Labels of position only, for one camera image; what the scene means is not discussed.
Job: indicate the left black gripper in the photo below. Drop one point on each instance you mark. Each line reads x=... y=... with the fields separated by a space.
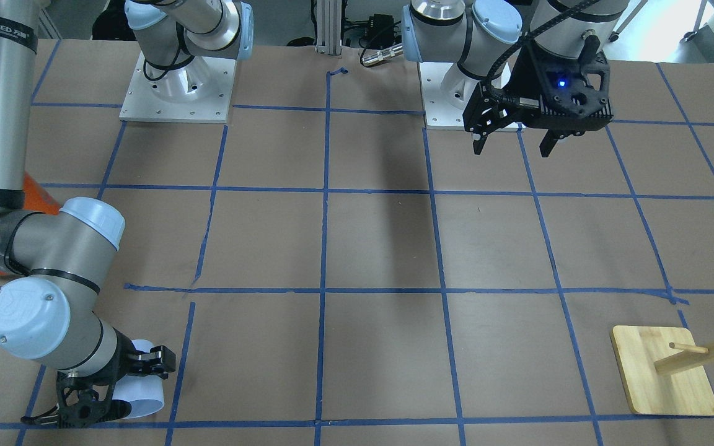
x=525 y=79

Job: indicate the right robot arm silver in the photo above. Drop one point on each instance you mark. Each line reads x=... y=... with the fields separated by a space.
x=61 y=261

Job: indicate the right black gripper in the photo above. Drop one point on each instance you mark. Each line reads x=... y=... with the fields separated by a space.
x=123 y=354

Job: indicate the black power box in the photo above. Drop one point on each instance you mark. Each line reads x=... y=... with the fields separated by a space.
x=381 y=32

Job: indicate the aluminium frame post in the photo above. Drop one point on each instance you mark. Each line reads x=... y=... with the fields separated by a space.
x=328 y=27

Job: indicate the light blue plastic cup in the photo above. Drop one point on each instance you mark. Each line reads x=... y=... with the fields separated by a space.
x=144 y=392

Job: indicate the wooden mug stand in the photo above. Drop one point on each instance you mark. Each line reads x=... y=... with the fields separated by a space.
x=662 y=370

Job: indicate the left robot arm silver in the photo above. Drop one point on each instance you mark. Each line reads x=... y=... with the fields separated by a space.
x=484 y=38

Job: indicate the silver cable connector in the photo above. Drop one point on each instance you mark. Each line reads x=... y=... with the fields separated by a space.
x=381 y=56

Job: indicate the orange metal can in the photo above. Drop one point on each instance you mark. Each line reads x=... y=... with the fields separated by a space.
x=37 y=199

